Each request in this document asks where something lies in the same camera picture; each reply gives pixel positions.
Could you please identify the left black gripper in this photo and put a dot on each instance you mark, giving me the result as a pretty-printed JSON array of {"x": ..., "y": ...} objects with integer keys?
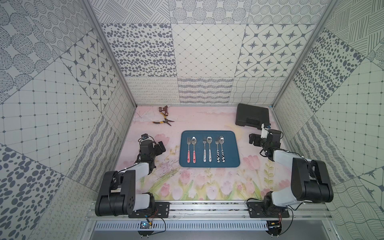
[{"x": 147, "y": 142}]

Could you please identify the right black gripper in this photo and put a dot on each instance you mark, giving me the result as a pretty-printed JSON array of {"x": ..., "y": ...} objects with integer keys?
[{"x": 257, "y": 138}]

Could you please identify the pink strawberry handle fork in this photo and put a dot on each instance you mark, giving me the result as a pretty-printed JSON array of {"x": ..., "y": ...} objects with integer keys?
[{"x": 188, "y": 155}]

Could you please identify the cow pattern handle spoon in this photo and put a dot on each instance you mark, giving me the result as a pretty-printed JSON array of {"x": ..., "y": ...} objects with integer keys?
[{"x": 221, "y": 142}]

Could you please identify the pink strawberry handle spoon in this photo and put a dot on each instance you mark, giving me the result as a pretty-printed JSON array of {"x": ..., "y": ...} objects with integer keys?
[{"x": 194, "y": 141}]

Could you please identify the cow pattern handle fork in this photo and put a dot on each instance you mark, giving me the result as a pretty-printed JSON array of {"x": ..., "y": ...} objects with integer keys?
[{"x": 218, "y": 150}]

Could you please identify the white hello kitty spoon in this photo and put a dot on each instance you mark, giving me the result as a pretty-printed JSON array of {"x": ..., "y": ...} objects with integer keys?
[{"x": 209, "y": 141}]

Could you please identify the white hello kitty fork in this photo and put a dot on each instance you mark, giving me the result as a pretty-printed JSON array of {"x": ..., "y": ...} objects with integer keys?
[{"x": 205, "y": 153}]

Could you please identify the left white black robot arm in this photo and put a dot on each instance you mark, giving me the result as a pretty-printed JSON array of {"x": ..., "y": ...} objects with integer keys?
[{"x": 117, "y": 194}]

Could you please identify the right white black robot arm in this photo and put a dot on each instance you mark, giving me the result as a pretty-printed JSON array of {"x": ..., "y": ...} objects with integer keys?
[{"x": 310, "y": 179}]

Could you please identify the black plastic case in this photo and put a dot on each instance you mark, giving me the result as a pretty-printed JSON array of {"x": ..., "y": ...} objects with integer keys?
[{"x": 252, "y": 116}]

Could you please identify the teal plastic tray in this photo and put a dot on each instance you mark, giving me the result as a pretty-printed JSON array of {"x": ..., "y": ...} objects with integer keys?
[{"x": 232, "y": 157}]

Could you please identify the floral pink table mat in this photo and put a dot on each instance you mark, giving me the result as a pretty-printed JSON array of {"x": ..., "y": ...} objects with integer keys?
[{"x": 253, "y": 178}]

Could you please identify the left green circuit board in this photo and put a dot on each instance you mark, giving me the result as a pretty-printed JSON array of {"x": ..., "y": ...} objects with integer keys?
[{"x": 145, "y": 229}]

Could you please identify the right black controller board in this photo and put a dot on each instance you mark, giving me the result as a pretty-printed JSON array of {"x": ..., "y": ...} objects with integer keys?
[{"x": 274, "y": 228}]

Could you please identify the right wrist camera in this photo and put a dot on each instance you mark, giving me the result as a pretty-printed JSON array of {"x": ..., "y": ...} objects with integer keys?
[{"x": 265, "y": 130}]

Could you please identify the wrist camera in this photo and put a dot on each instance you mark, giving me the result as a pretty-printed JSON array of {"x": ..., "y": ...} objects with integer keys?
[
  {"x": 265, "y": 130},
  {"x": 145, "y": 136}
]

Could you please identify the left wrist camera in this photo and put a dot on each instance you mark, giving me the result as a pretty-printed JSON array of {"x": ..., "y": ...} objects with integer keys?
[{"x": 145, "y": 136}]

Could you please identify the yellow black handled pliers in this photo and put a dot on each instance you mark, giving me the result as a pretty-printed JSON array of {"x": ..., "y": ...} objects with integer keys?
[{"x": 165, "y": 121}]

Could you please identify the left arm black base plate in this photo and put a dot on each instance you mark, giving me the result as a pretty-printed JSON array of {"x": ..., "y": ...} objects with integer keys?
[{"x": 158, "y": 209}]

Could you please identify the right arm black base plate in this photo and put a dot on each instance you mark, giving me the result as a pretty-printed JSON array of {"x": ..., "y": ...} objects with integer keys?
[{"x": 258, "y": 210}]

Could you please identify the aluminium mounting rail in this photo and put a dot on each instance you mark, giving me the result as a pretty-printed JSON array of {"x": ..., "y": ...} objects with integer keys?
[{"x": 237, "y": 210}]

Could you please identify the white slotted cable duct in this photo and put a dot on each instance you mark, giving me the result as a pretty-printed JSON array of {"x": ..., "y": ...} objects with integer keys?
[{"x": 158, "y": 225}]

